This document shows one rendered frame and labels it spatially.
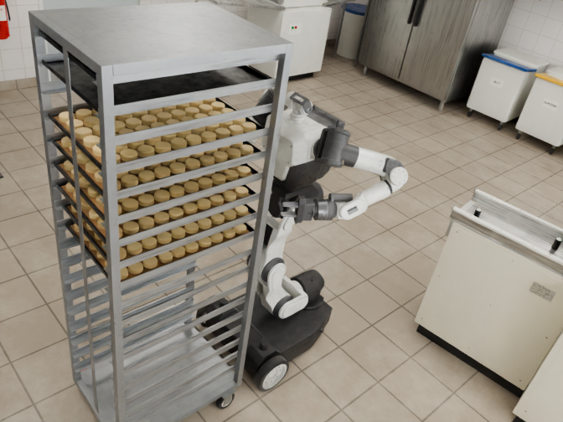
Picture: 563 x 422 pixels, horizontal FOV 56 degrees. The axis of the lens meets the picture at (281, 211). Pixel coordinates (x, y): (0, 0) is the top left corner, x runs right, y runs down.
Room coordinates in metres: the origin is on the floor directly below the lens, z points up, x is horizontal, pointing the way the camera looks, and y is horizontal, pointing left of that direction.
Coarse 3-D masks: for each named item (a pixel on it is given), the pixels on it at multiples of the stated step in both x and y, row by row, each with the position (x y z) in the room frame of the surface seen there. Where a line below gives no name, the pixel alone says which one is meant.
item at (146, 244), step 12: (216, 216) 1.62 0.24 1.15; (228, 216) 1.64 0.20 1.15; (240, 216) 1.67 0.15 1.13; (180, 228) 1.51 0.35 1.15; (192, 228) 1.52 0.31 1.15; (204, 228) 1.55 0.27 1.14; (96, 240) 1.39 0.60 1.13; (144, 240) 1.41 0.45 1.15; (156, 240) 1.42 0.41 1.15; (168, 240) 1.44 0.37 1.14; (120, 252) 1.33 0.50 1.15; (132, 252) 1.35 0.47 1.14
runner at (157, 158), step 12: (252, 132) 1.63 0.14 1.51; (264, 132) 1.67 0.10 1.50; (204, 144) 1.49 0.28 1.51; (216, 144) 1.53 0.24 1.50; (228, 144) 1.56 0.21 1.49; (156, 156) 1.37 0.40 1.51; (168, 156) 1.40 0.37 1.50; (180, 156) 1.43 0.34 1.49; (120, 168) 1.28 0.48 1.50; (132, 168) 1.31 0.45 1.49
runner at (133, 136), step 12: (252, 108) 1.62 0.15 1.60; (264, 108) 1.66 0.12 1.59; (192, 120) 1.46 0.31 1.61; (204, 120) 1.49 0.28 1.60; (216, 120) 1.52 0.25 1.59; (228, 120) 1.55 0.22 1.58; (132, 132) 1.31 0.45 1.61; (144, 132) 1.34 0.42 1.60; (156, 132) 1.37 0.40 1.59; (168, 132) 1.40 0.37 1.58; (96, 144) 1.26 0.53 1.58; (120, 144) 1.29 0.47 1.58
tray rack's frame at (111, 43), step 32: (32, 32) 1.54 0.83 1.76; (64, 32) 1.42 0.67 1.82; (96, 32) 1.47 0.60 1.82; (128, 32) 1.52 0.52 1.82; (160, 32) 1.57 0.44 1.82; (192, 32) 1.62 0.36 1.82; (224, 32) 1.68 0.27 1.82; (256, 32) 1.74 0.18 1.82; (96, 64) 1.24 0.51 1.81; (128, 64) 1.28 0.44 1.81; (160, 64) 1.34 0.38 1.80; (192, 64) 1.41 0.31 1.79; (64, 256) 1.54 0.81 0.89; (64, 288) 1.54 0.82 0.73; (96, 384) 1.53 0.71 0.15; (192, 384) 1.62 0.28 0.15; (224, 384) 1.65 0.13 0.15; (96, 416) 1.38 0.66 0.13; (160, 416) 1.42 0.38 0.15
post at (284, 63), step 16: (288, 48) 1.67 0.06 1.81; (288, 64) 1.68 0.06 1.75; (272, 112) 1.68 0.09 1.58; (272, 128) 1.67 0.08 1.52; (272, 144) 1.67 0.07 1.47; (272, 160) 1.67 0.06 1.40; (272, 176) 1.68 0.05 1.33; (256, 224) 1.68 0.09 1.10; (256, 240) 1.67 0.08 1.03; (256, 256) 1.67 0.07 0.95; (256, 272) 1.68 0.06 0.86; (240, 336) 1.68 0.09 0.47; (240, 352) 1.67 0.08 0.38; (240, 368) 1.67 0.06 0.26; (240, 384) 1.68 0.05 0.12
